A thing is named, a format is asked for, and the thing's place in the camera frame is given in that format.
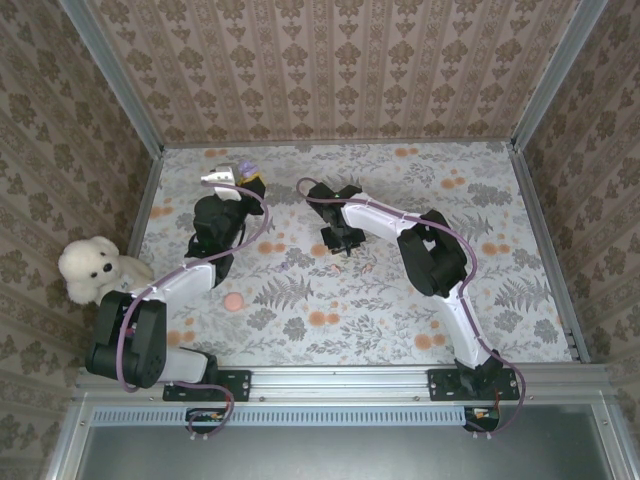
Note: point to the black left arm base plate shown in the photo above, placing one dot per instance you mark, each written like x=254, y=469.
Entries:
x=240, y=385

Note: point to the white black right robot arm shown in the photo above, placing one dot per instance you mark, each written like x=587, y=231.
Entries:
x=375, y=220

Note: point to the aluminium mounting rail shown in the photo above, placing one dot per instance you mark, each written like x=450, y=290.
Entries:
x=340, y=382

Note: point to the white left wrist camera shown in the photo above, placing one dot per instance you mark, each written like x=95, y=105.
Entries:
x=220, y=182

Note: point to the grey metal panel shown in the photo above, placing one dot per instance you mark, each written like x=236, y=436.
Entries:
x=350, y=455

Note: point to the pink earbud charging case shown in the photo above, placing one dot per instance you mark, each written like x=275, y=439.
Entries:
x=233, y=301

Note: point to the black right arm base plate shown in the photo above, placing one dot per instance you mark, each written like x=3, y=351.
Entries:
x=440, y=385

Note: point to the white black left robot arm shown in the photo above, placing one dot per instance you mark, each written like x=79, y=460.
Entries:
x=185, y=280

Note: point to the aluminium frame post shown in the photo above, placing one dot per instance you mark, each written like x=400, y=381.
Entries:
x=555, y=75
x=120, y=85

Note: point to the white teddy bear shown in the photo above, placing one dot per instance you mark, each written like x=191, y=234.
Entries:
x=95, y=270

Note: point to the aluminium table side rail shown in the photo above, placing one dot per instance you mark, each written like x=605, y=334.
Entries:
x=541, y=225
x=138, y=225

